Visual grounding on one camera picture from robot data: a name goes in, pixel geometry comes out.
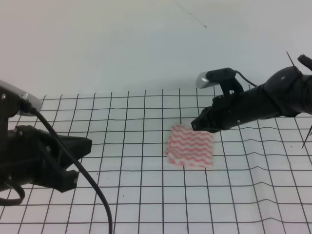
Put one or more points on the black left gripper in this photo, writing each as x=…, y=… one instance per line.
x=31, y=156

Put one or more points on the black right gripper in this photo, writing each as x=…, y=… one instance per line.
x=235, y=106

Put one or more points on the pink wavy striped towel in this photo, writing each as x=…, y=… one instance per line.
x=190, y=148

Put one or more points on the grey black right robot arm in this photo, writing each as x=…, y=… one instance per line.
x=286, y=93

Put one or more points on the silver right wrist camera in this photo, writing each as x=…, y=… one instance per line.
x=206, y=79

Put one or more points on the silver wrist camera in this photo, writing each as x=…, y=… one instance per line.
x=28, y=101
x=206, y=79

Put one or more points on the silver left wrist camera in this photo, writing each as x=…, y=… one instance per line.
x=28, y=101

